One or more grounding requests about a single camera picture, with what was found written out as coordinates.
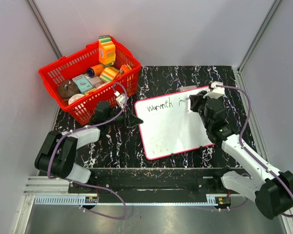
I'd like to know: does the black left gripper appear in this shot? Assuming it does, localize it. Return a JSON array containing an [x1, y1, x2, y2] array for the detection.
[[105, 105, 143, 129]]

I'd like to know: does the pink framed whiteboard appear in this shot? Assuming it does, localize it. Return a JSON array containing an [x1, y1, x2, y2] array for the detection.
[[134, 86, 213, 160]]

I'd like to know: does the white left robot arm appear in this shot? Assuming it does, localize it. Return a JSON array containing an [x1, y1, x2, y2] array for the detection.
[[34, 101, 143, 193]]

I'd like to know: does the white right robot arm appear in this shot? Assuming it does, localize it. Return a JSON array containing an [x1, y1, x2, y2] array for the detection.
[[189, 91, 293, 219]]

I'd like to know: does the white eraser block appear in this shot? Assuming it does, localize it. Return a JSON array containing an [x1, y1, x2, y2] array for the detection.
[[178, 85, 197, 92]]

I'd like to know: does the red plastic shopping basket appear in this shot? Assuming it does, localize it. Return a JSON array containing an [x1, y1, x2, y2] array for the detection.
[[39, 35, 141, 125]]

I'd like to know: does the yellow green sponge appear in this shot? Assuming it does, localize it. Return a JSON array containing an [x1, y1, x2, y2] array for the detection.
[[100, 66, 119, 82]]

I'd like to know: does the orange snack packet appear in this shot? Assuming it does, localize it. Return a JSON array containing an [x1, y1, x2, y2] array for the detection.
[[118, 64, 132, 76]]

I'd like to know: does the teal small box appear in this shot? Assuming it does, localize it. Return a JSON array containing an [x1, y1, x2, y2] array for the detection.
[[72, 75, 93, 94]]

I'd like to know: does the white round lid container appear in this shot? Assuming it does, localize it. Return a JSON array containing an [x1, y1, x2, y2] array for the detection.
[[68, 94, 84, 105]]

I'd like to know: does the orange cylindrical can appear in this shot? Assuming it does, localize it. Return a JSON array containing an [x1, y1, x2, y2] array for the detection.
[[86, 64, 105, 78]]

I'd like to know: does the brown round bread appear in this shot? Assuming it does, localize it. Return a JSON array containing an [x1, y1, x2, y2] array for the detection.
[[57, 79, 80, 100]]

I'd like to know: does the orange sponge pack upright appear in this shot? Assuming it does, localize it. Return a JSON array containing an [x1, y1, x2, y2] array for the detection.
[[98, 35, 116, 67]]

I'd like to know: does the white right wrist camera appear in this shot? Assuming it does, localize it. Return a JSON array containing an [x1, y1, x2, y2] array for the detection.
[[203, 81, 225, 99]]

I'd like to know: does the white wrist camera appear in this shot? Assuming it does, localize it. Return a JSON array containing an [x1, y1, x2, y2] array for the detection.
[[114, 91, 126, 108], [203, 81, 225, 99]]

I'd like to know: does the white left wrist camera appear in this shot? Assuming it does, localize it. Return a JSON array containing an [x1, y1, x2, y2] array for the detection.
[[114, 91, 126, 108]]

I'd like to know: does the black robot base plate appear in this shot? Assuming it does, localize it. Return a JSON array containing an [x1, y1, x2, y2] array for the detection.
[[68, 167, 235, 203]]

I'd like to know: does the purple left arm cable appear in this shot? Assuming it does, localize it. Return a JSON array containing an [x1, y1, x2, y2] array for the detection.
[[48, 82, 129, 219]]

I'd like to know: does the white slotted cable duct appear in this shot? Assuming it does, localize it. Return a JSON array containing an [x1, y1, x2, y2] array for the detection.
[[34, 195, 217, 206]]

